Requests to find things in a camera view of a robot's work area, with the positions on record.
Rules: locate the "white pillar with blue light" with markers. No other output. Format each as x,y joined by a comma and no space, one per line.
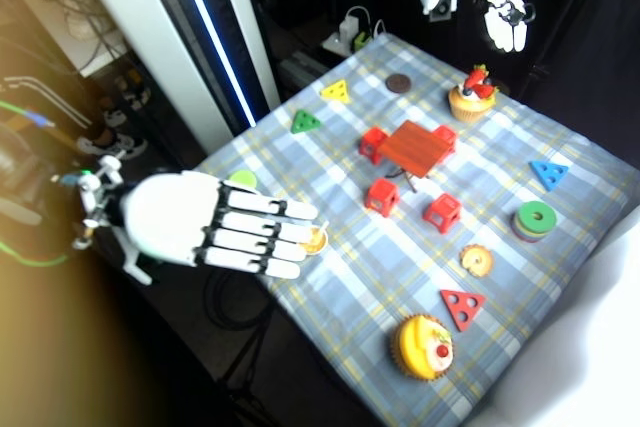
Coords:
165,37

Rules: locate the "orange tart toy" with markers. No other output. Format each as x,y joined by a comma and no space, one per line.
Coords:
318,244

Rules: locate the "white power strip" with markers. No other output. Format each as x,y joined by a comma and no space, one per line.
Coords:
345,34

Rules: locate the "strawberry toy cupcake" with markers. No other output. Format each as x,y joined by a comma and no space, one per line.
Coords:
470,102

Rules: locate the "white rounded cover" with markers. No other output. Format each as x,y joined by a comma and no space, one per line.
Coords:
575,347

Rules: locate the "red triangle block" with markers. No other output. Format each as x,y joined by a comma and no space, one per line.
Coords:
462,308

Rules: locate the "blue triangle block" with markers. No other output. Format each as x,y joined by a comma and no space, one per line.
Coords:
549,173

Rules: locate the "small brown toy table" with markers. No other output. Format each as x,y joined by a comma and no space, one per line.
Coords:
415,147

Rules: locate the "yellow toy cupcake with cherry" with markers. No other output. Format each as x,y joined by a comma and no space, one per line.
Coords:
420,347

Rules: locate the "blue plaid cloth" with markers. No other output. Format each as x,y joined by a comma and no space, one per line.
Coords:
380,257

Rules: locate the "round toy tart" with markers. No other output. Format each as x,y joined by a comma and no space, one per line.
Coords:
476,260

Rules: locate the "lime green disc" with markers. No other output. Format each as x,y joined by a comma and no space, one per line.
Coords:
244,178

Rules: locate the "brown round cookie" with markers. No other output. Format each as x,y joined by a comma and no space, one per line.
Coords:
398,83

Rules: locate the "red toy stool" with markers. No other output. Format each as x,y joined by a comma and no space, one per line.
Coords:
382,196
442,212
372,144
446,136

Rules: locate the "stack of coloured rings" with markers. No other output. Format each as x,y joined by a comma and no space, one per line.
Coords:
535,219

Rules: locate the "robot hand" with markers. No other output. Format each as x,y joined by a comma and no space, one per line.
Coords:
165,217
500,2

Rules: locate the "yellow triangle block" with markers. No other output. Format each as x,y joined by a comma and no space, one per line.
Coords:
338,92

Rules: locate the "green triangle block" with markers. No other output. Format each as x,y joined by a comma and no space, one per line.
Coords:
305,123

